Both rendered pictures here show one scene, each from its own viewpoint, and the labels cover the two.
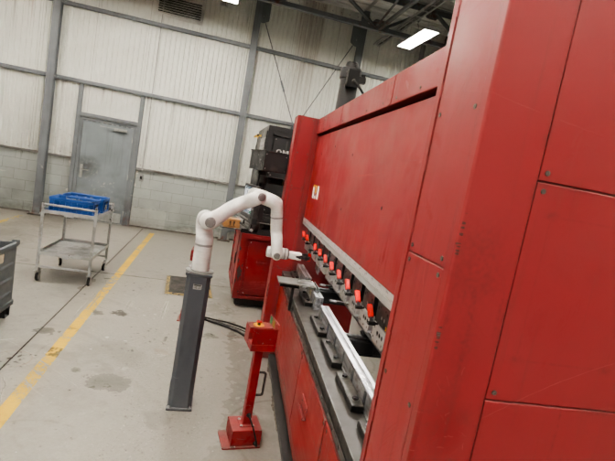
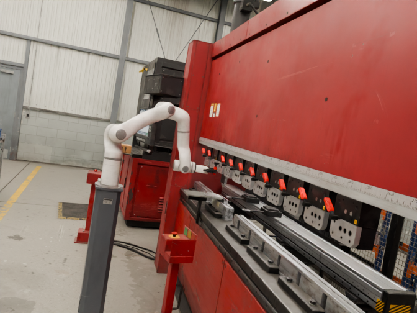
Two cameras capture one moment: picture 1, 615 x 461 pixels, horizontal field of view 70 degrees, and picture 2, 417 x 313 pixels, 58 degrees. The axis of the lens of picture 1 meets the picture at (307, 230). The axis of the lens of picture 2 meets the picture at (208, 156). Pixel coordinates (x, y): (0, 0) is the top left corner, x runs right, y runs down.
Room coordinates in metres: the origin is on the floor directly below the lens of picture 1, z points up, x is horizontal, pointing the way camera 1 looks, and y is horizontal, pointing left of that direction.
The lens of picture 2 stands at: (0.41, 0.30, 1.50)
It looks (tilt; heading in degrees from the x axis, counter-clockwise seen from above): 4 degrees down; 354
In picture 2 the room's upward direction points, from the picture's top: 9 degrees clockwise
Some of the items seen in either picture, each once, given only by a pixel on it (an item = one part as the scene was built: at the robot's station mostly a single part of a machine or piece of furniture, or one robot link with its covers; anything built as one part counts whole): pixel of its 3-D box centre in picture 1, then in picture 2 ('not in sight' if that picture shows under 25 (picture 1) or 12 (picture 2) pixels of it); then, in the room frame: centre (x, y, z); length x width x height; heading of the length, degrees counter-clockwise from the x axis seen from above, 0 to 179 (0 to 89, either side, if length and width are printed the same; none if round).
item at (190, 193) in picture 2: (295, 281); (202, 194); (3.22, 0.02, 1.00); 0.26 x 0.18 x 0.01; 100
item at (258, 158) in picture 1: (262, 193); (157, 117); (4.41, 0.51, 1.53); 0.51 x 0.25 x 0.85; 24
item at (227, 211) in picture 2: (314, 295); (221, 207); (3.19, -0.13, 0.92); 0.39 x 0.06 x 0.10; 10
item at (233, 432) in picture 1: (240, 431); not in sight; (2.72, 0.20, 0.06); 0.25 x 0.20 x 0.12; 111
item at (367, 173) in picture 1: (355, 191); (272, 97); (2.60, -0.23, 1.74); 3.00 x 0.08 x 0.80; 10
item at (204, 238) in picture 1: (205, 227); (113, 141); (3.04, 0.70, 1.30); 0.19 x 0.12 x 0.24; 25
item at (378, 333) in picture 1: (390, 326); (354, 220); (1.69, -0.39, 1.26); 0.15 x 0.09 x 0.17; 10
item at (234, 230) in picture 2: (318, 326); (236, 233); (2.64, -0.17, 0.89); 0.30 x 0.05 x 0.03; 10
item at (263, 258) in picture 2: (330, 352); (262, 258); (2.24, -0.24, 0.89); 0.30 x 0.05 x 0.03; 10
